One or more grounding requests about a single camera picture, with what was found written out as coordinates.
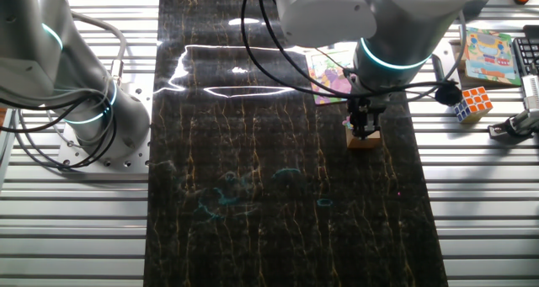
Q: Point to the colourful picture book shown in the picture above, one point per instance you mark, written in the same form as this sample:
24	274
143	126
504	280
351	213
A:
490	57

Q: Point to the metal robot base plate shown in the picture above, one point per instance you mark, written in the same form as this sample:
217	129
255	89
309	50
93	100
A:
135	161

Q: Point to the silver ribbed camera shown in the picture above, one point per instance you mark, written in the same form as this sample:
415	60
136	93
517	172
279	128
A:
531	91

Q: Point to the black clamp tool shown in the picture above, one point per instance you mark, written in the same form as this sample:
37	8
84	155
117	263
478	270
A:
518	125

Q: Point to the grey metal wrist bracket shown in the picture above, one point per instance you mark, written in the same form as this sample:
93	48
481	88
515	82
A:
439	68

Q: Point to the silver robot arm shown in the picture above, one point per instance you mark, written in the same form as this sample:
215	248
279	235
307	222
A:
400	17

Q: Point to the butterfly girl puzzle board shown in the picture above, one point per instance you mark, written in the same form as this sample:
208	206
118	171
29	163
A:
328	76

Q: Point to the rubiks cube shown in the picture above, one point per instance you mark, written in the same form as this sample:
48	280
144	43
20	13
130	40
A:
473	104

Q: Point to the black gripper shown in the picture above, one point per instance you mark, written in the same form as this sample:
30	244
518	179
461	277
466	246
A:
366	108

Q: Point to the black marble mat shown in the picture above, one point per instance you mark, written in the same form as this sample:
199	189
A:
273	215

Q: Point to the black keyboard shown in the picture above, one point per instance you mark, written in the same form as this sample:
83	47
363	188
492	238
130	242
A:
526	51

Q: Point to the large wooden cube block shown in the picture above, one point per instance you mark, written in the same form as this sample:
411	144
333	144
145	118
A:
364	141

